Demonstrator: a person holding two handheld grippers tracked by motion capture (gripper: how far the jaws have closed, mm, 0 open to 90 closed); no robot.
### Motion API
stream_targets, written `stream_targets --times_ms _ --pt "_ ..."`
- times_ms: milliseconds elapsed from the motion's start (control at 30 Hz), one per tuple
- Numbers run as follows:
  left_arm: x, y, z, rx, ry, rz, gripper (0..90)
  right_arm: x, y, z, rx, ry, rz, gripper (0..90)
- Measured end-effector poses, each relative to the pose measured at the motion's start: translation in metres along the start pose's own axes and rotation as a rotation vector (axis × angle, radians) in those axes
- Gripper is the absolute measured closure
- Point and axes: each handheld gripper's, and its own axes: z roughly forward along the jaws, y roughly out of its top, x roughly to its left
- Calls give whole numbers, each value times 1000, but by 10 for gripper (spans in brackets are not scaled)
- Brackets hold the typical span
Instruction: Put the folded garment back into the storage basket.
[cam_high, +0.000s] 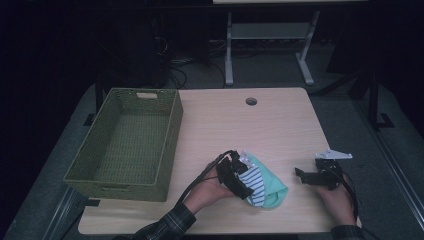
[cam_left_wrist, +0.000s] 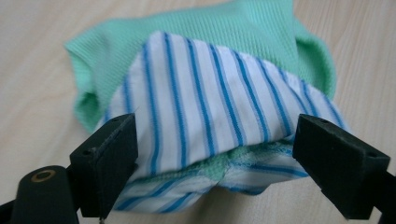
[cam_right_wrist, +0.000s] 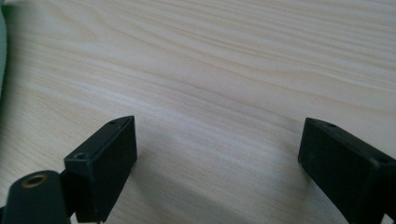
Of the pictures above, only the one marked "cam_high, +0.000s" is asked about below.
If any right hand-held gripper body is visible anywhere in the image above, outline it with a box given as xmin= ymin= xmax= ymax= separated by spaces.
xmin=314 ymin=149 xmax=354 ymax=192

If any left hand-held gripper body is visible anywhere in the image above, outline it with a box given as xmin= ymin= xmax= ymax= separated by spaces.
xmin=215 ymin=149 xmax=254 ymax=198

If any mint green small garment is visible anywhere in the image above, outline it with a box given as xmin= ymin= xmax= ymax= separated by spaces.
xmin=238 ymin=149 xmax=289 ymax=210

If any person's left hand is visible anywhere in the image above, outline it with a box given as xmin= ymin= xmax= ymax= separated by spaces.
xmin=183 ymin=161 xmax=236 ymax=215

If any person's right hand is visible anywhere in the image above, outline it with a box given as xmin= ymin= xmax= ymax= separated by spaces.
xmin=314 ymin=173 xmax=358 ymax=226

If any black metal stand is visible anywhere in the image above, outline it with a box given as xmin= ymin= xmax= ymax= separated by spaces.
xmin=348 ymin=66 xmax=396 ymax=131
xmin=83 ymin=74 xmax=105 ymax=127

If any green woven basket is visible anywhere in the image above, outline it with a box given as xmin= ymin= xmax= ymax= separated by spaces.
xmin=63 ymin=87 xmax=184 ymax=203

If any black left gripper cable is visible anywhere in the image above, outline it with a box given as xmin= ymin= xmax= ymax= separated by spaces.
xmin=178 ymin=149 xmax=239 ymax=205

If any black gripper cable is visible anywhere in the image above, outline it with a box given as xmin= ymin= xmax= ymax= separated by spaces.
xmin=328 ymin=164 xmax=360 ymax=221
xmin=178 ymin=149 xmax=239 ymax=205

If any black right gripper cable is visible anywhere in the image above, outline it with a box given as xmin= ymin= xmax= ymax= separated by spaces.
xmin=328 ymin=164 xmax=360 ymax=221

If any metal floor rail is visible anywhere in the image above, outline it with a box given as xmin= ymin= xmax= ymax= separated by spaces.
xmin=353 ymin=99 xmax=424 ymax=231
xmin=41 ymin=186 xmax=86 ymax=240

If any bundle of floor cables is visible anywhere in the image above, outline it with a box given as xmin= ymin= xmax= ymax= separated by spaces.
xmin=163 ymin=36 xmax=228 ymax=90

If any white metal frame desk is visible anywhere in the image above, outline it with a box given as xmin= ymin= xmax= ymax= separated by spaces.
xmin=212 ymin=0 xmax=368 ymax=87

